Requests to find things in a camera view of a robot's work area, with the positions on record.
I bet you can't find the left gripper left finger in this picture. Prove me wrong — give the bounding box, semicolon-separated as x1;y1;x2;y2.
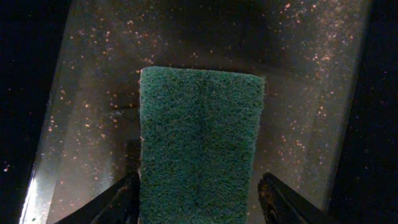
55;171;141;224

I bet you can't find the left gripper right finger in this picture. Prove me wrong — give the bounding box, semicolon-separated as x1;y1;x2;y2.
257;172;339;224

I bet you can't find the yellow green scrub sponge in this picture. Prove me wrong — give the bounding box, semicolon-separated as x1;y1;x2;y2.
139;67;265;224

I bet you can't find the black rectangular tray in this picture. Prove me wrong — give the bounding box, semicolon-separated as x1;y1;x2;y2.
0;0;398;224

